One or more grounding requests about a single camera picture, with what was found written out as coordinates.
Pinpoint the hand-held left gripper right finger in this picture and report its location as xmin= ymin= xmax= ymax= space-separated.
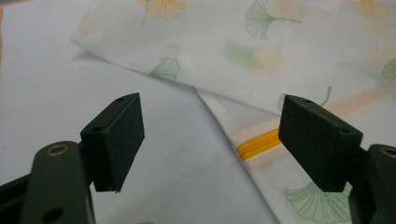
xmin=277 ymin=94 xmax=364 ymax=193

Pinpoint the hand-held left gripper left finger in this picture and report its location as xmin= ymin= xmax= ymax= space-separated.
xmin=79 ymin=91 xmax=146 ymax=193

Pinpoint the white leaf-print mesh laundry bag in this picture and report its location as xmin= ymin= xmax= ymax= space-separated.
xmin=70 ymin=0 xmax=396 ymax=224

